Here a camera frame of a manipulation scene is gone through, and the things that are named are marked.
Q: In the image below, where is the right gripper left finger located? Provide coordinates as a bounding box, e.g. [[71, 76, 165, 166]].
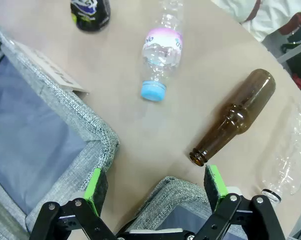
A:
[[29, 167, 118, 240]]

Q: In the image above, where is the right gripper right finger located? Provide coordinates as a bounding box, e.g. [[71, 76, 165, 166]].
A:
[[190, 164, 287, 240]]

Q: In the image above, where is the brown glass bottle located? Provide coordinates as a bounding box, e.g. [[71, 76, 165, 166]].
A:
[[189, 68, 277, 168]]

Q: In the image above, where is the large clear plastic bottle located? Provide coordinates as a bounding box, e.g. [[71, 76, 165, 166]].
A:
[[261, 92, 301, 209]]

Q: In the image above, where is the small pink-label plastic bottle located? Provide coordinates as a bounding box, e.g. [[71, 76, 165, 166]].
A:
[[140, 0, 185, 102]]

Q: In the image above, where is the crushed black drink can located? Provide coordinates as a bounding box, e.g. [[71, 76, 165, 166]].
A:
[[70, 0, 112, 34]]

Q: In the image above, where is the grey fabric basket Can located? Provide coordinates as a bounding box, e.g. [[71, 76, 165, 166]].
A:
[[125, 175, 243, 240]]

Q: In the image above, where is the grey fabric basket Plastic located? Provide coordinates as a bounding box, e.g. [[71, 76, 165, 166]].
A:
[[0, 21, 121, 240]]

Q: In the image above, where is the white printed label card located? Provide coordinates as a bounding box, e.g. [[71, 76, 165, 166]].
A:
[[11, 40, 90, 95]]

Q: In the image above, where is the person in white jacket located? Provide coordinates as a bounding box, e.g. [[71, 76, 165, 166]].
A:
[[210, 0, 301, 43]]

